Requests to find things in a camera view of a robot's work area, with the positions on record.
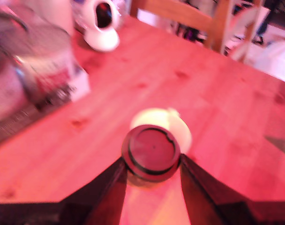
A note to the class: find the yellow cartoon print mug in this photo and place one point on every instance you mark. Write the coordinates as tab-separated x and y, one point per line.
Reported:
177	126

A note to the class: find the tin can red label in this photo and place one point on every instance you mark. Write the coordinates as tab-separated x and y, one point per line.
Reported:
51	70

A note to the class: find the dark brown coffee capsule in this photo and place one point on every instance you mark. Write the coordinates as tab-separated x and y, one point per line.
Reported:
152	150

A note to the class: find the wooden chair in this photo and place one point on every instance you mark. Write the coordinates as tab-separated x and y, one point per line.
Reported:
217	21

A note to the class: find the dark grey cardboard tray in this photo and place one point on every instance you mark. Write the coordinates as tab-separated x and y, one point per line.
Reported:
80	84

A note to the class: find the small white round camera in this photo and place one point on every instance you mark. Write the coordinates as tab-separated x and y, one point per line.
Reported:
102	39

